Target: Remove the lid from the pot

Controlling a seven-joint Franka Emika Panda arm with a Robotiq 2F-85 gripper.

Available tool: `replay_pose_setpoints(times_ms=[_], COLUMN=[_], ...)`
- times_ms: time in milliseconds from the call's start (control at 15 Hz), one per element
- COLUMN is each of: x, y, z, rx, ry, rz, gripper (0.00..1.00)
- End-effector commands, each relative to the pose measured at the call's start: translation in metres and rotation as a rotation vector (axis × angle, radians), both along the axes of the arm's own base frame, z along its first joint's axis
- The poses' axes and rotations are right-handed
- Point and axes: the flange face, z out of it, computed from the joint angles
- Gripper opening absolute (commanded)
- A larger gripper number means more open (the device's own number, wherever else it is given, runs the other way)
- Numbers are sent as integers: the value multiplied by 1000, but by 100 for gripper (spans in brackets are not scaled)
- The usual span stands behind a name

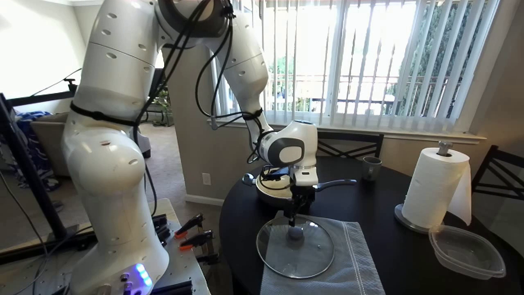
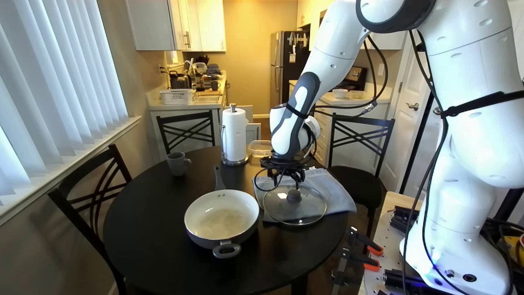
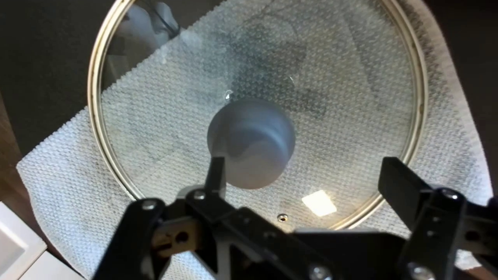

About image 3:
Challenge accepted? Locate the gray blue dish towel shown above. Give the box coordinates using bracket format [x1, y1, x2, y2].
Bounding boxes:
[15, 0, 496, 280]

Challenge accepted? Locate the glass lid with gray knob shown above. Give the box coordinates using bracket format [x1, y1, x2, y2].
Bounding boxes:
[86, 0, 432, 233]

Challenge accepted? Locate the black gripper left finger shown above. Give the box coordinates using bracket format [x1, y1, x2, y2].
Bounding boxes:
[93, 154, 247, 280]

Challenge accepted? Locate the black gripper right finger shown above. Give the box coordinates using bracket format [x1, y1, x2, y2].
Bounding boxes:
[377, 155, 498, 280]

